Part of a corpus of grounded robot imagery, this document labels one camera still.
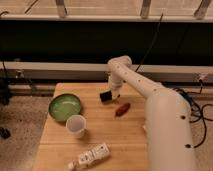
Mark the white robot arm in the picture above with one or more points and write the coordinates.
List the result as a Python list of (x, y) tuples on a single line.
[(170, 144)]

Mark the green bowl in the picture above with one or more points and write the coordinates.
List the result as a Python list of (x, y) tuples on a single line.
[(64, 106)]

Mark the brown oblong object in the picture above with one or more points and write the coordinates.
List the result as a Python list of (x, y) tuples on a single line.
[(122, 109)]

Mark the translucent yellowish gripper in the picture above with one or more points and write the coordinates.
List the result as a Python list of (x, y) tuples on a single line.
[(115, 93)]

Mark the black object left floor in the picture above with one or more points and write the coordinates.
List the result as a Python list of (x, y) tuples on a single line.
[(4, 133)]

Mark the black eraser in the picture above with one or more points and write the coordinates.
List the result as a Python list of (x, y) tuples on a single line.
[(106, 96)]

